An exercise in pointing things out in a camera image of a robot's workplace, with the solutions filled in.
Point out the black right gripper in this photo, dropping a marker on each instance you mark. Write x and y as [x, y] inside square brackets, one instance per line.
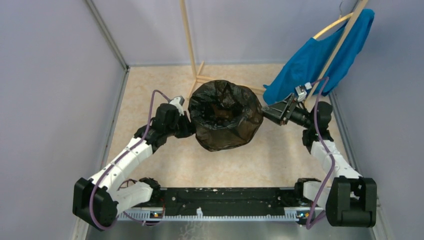
[277, 112]

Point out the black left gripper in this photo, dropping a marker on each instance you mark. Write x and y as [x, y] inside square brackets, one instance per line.
[188, 129]

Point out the black trash bag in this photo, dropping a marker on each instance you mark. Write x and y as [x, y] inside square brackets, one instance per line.
[225, 115]

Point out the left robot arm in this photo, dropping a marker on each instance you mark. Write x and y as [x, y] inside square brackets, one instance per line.
[99, 200]

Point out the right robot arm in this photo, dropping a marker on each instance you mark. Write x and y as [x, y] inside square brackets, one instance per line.
[347, 198]

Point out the blue cloth shirt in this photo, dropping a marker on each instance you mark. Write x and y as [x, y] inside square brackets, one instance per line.
[308, 62]

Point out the wooden clothes rack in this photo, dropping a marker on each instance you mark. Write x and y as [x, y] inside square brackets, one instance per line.
[256, 31]

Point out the wooden clothes hanger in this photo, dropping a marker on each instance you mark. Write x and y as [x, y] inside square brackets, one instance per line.
[342, 18]

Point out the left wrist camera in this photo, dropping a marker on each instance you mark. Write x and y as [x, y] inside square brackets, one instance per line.
[178, 102]

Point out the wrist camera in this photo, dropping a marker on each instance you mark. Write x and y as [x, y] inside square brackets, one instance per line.
[302, 91]
[178, 102]

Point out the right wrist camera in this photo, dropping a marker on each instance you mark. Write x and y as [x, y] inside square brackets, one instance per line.
[302, 91]

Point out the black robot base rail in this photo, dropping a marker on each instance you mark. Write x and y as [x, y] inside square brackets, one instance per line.
[226, 201]

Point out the aluminium frame post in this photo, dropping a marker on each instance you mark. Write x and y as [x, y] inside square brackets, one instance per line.
[106, 34]

